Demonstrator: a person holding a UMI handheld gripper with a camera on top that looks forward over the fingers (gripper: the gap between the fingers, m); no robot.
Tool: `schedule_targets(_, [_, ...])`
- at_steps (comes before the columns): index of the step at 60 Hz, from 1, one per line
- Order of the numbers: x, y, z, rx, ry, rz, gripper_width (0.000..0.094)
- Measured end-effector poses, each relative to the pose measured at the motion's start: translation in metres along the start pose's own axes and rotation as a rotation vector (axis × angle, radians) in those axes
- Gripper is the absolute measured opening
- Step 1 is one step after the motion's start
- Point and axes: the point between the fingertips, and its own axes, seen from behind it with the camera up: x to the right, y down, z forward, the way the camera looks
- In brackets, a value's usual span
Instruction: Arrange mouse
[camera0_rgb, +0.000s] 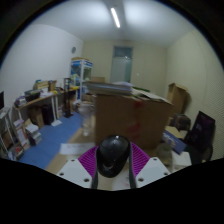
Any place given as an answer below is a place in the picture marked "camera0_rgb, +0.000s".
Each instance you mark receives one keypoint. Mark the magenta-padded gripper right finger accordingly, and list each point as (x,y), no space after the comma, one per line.
(152,170)

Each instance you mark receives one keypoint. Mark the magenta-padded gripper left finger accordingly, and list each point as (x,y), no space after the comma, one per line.
(73,172)

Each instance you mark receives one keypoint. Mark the black computer mouse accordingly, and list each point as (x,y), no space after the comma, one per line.
(112,156)

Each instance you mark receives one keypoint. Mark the white notebook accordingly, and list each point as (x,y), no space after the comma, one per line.
(181,159)

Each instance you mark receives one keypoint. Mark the blue flat box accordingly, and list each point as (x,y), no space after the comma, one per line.
(173,141)

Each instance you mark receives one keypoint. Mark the large cardboard box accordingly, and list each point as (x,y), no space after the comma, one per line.
(133,120)

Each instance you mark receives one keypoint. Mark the stack of books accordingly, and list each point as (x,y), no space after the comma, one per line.
(32,133)

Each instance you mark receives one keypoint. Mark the black bin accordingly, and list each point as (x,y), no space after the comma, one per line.
(48,115)

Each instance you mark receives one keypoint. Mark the cardboard box under desk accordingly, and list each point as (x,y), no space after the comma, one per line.
(35,116)

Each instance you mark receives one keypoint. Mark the white shelf unit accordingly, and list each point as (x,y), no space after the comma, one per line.
(10,136)

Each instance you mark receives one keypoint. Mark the black stand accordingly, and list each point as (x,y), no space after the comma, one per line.
(67,96)

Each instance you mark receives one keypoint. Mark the tall open cardboard box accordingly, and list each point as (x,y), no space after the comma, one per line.
(177,98)

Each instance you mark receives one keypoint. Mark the wooden side desk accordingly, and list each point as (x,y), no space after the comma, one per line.
(36,99)

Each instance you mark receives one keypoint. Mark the stack of papers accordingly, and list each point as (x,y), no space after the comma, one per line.
(108,88)

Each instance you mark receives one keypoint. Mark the blue white glass-door cabinet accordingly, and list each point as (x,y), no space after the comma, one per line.
(81,75)

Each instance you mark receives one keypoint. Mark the black flat monitor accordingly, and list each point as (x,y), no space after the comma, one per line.
(1,100)

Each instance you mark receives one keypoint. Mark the door with window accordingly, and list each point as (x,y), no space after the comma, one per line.
(121,65)

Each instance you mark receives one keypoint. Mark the ceiling tube light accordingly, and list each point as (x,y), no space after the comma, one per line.
(115,17)

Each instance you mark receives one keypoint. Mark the round wall clock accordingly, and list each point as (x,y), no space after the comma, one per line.
(73,50)

